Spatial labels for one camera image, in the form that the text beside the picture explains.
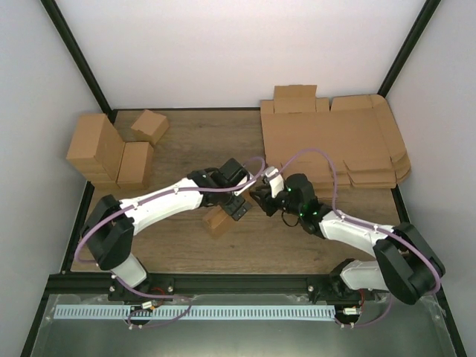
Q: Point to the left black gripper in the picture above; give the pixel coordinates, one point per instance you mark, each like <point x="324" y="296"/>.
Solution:
<point x="230" y="208"/>

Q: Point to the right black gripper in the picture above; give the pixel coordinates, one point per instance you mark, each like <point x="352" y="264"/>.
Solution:
<point x="267" y="204"/>

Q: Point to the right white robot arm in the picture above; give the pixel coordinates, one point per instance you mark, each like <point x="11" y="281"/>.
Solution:
<point x="403" y="262"/>

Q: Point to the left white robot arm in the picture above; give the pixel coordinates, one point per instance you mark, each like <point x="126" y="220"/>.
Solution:
<point x="113" y="224"/>

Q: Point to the small tilted cardboard box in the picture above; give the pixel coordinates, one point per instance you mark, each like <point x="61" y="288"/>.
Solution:
<point x="150" y="127"/>

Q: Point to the tall folded cardboard box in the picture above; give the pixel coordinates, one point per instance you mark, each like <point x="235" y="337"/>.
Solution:
<point x="96" y="150"/>

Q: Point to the stack of flat cardboard blanks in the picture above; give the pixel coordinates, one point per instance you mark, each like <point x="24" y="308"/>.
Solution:
<point x="353" y="141"/>

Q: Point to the clear plastic sheet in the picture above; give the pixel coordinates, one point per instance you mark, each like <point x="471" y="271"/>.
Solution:
<point x="388" y="328"/>

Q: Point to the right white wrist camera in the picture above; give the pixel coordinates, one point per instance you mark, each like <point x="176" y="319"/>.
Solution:
<point x="273" y="181"/>

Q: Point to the black aluminium frame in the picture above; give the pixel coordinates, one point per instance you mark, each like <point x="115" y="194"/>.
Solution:
<point x="68" y="282"/>

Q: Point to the light blue slotted cable duct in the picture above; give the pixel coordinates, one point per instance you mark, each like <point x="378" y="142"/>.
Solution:
<point x="197" y="313"/>

